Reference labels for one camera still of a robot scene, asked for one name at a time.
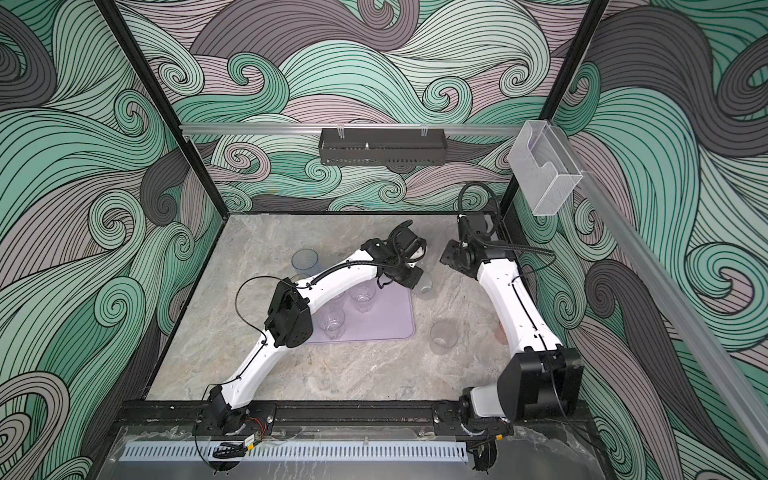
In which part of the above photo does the clear tall glass back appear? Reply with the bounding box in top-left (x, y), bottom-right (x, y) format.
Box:
top-left (317, 306), bottom-right (346, 340)

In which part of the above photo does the black perforated wall box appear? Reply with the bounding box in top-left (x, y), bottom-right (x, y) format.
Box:
top-left (318, 128), bottom-right (448, 167)

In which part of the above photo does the blue transparent tall glass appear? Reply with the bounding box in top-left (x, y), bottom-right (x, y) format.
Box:
top-left (291, 248), bottom-right (322, 277)

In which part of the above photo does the aluminium rail back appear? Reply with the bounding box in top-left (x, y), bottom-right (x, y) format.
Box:
top-left (179, 122), bottom-right (522, 137)

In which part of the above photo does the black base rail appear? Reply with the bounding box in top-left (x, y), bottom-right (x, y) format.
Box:
top-left (119, 399), bottom-right (592, 428)

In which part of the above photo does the pink transparent short glass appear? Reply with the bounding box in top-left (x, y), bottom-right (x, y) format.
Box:
top-left (494, 323), bottom-right (509, 345)

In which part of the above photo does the white slotted cable duct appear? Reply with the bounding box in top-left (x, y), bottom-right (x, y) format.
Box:
top-left (119, 441), bottom-right (468, 463)

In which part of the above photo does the black corner frame post right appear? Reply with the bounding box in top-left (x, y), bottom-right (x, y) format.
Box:
top-left (501, 1), bottom-right (608, 218)

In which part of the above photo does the aluminium rail right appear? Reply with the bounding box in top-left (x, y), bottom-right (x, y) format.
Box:
top-left (579, 172), bottom-right (767, 460)

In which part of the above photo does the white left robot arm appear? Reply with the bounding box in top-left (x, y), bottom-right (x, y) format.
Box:
top-left (205, 220), bottom-right (428, 435)

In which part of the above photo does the lilac plastic tray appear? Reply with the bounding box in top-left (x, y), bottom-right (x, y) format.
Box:
top-left (307, 283), bottom-right (415, 344)

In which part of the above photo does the clear faceted glass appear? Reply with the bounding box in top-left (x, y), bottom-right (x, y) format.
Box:
top-left (348, 281), bottom-right (378, 313)

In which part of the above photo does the clear acrylic wall holder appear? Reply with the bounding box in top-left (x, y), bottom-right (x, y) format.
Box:
top-left (507, 120), bottom-right (583, 217)

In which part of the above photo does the black corner frame post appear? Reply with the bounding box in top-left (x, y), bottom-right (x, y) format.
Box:
top-left (501, 1), bottom-right (608, 218)
top-left (94, 0), bottom-right (229, 221)

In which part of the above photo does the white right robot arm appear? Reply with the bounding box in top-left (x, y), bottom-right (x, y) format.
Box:
top-left (440, 214), bottom-right (583, 421)

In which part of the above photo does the black corner frame post left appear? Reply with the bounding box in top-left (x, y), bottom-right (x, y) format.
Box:
top-left (94, 0), bottom-right (229, 221)

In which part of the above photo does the frosted clear glass front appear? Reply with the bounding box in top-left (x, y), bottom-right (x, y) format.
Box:
top-left (429, 319), bottom-right (460, 356)

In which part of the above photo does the aluminium rail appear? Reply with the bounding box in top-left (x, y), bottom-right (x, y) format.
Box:
top-left (579, 172), bottom-right (767, 460)
top-left (179, 122), bottom-right (522, 137)

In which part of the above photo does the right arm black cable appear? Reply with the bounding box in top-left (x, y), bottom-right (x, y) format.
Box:
top-left (457, 181), bottom-right (558, 283)

